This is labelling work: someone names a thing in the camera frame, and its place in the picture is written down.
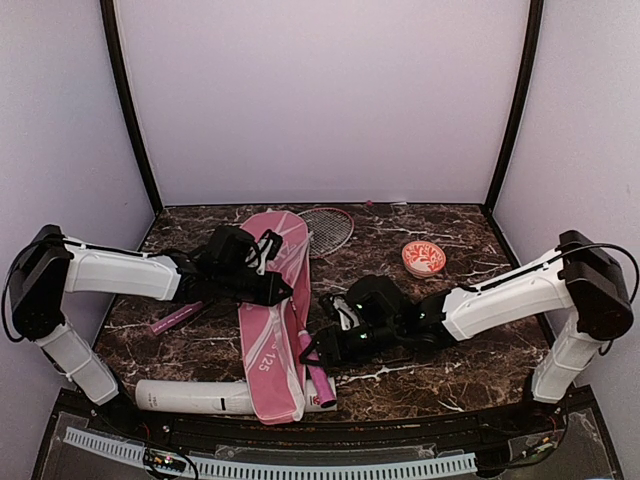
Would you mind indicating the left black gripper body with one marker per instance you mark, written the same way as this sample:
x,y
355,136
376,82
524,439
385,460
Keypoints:
x,y
231,287

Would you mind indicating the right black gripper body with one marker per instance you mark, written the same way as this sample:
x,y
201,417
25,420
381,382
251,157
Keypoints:
x,y
357,351

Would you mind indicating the pink racket cover bag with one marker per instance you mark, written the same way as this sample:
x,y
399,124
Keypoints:
x,y
270,335

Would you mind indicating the red racket with visible handle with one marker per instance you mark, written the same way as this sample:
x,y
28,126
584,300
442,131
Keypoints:
x,y
328,230

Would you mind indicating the white shuttlecock tube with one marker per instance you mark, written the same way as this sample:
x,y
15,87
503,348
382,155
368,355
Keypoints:
x,y
211,398

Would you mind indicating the red racket underneath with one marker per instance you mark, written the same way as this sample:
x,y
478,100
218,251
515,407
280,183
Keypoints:
x,y
175,318

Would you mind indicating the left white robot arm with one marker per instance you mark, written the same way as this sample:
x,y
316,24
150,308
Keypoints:
x,y
53,266

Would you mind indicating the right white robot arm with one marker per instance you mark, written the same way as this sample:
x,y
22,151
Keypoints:
x,y
578,276

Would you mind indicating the red patterned bowl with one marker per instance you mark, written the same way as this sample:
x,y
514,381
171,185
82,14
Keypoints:
x,y
423,259

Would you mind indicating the small circuit board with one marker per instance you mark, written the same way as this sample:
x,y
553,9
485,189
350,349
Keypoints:
x,y
164,462

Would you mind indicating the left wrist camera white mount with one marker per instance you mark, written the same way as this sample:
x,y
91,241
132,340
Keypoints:
x,y
263,251

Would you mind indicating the black front table rail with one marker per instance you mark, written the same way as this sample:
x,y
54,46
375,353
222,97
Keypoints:
x,y
486,429

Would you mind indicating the white slotted cable duct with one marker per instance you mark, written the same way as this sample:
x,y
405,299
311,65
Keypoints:
x,y
130,453

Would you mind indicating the left black frame post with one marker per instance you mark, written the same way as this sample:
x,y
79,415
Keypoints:
x,y
126,101

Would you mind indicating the black frame post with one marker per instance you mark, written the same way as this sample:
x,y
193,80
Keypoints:
x,y
525,71
126,101

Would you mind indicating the right black frame post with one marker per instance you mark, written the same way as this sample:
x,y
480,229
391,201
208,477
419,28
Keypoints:
x,y
525,71

